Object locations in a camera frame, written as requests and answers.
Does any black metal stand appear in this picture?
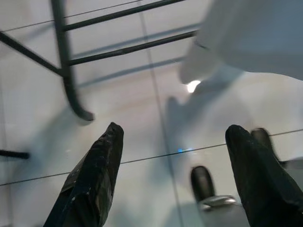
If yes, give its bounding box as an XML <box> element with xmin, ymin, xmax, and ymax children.
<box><xmin>0</xmin><ymin>150</ymin><xmax>29</xmax><ymax>159</ymax></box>

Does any black metal clothes rack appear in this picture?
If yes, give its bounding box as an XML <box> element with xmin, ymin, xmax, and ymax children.
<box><xmin>0</xmin><ymin>0</ymin><xmax>202</xmax><ymax>122</ymax></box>

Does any white T-shirt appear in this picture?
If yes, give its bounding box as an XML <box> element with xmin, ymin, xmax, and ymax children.
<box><xmin>178</xmin><ymin>0</ymin><xmax>303</xmax><ymax>83</ymax></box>

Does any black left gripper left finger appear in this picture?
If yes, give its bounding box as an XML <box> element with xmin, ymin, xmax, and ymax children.
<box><xmin>44</xmin><ymin>122</ymin><xmax>125</xmax><ymax>227</ymax></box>

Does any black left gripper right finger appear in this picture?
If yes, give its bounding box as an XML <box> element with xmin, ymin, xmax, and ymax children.
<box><xmin>225</xmin><ymin>124</ymin><xmax>303</xmax><ymax>227</ymax></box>

